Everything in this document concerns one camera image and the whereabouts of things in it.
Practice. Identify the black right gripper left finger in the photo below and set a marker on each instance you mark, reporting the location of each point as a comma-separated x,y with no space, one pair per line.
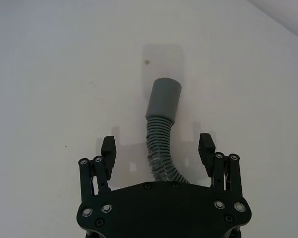
106,158

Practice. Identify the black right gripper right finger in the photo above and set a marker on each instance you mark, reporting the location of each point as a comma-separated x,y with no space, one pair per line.
206,158

